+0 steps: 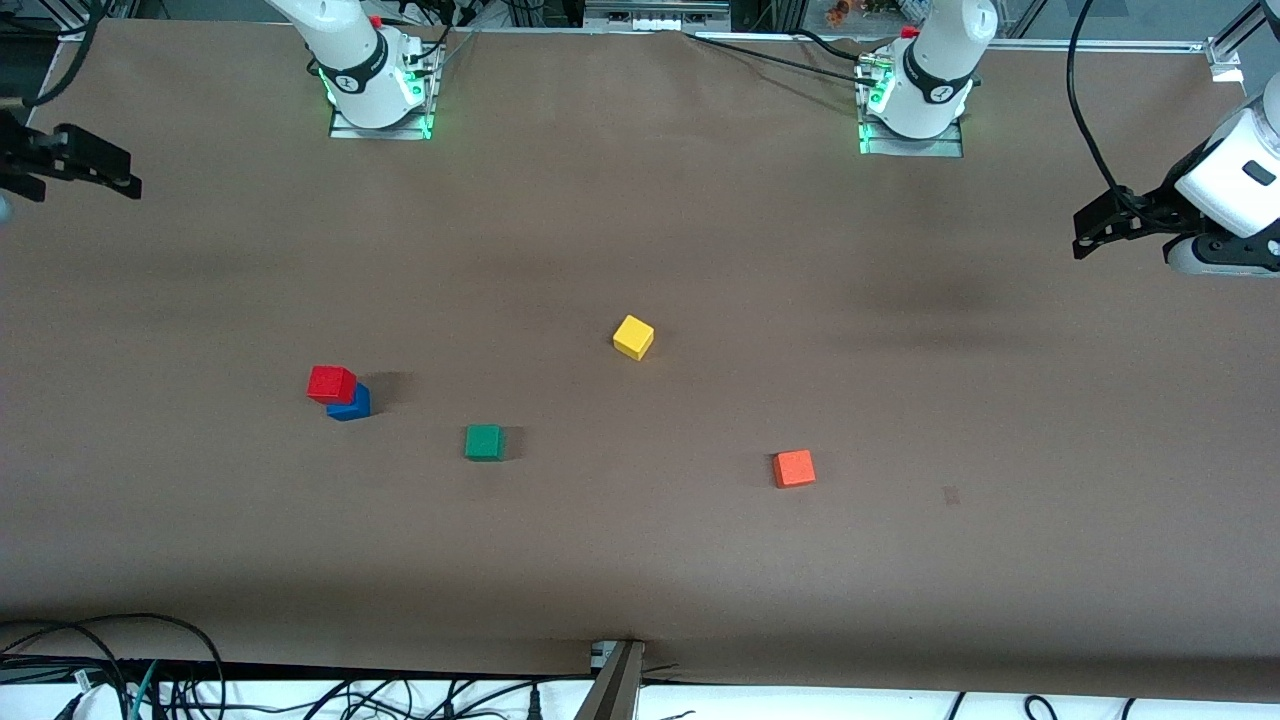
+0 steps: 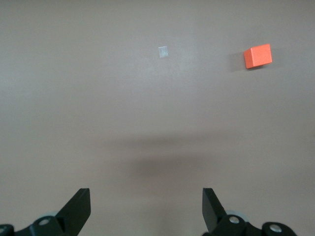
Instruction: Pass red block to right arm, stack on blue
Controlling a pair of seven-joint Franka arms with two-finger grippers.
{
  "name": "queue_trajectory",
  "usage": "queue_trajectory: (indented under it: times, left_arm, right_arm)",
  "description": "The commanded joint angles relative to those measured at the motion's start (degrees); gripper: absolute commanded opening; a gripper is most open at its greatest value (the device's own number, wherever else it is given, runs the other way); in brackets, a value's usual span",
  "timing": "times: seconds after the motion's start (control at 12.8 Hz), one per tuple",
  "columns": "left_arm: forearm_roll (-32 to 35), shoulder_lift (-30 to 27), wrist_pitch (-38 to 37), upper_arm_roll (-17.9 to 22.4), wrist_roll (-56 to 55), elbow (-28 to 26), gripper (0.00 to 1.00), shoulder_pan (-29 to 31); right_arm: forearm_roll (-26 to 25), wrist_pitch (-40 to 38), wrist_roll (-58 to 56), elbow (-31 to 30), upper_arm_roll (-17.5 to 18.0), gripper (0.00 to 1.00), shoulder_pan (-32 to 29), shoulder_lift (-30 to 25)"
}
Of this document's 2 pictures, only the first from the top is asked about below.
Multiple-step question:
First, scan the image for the grey metal camera bracket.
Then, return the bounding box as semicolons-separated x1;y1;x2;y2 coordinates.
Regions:
575;640;646;720

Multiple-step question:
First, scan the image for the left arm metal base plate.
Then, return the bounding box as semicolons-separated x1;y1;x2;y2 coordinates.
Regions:
857;55;966;159

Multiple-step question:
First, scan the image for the black looped cable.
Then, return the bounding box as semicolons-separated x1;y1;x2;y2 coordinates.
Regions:
0;612;229;720

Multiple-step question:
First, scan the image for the yellow wooden block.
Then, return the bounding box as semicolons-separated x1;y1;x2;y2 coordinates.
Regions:
612;314;656;362

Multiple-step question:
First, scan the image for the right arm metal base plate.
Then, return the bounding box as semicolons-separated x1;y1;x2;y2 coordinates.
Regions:
328;40;441;141

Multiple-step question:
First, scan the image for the aluminium table rail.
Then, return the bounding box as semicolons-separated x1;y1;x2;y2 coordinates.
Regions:
985;36;1246;83

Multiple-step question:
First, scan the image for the black base power cable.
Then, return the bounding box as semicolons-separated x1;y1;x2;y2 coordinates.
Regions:
683;28;881;89

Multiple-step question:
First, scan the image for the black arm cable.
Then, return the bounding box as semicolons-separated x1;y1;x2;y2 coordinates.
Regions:
1064;0;1141;213
30;0;106;109

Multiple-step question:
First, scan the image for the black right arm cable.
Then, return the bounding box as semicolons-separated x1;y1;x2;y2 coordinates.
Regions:
30;0;106;109

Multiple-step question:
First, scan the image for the orange wooden block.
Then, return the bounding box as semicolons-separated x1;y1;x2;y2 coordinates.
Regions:
772;449;817;490

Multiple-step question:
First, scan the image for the red wooden block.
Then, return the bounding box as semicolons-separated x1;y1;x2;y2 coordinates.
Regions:
306;365;358;406

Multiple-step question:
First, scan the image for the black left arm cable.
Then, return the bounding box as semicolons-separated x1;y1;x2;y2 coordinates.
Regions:
1064;0;1141;213

